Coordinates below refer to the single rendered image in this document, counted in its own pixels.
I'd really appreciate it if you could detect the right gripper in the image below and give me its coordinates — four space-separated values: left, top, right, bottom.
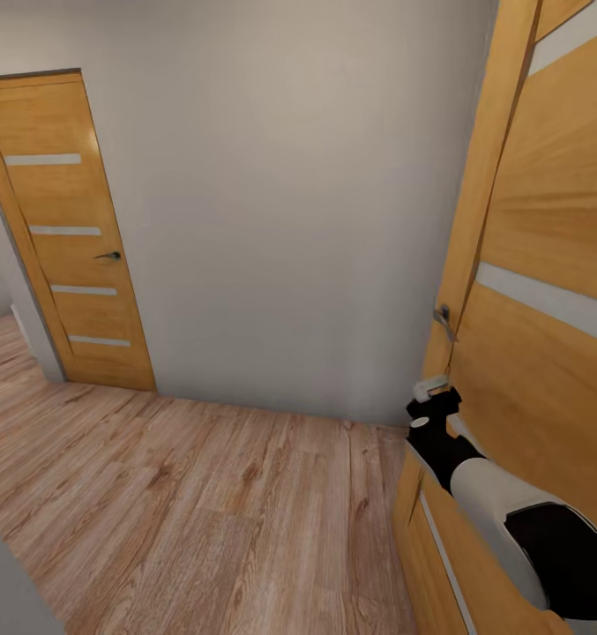
407 387 463 419

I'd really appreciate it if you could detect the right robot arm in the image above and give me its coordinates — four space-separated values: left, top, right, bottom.
407 375 597 635

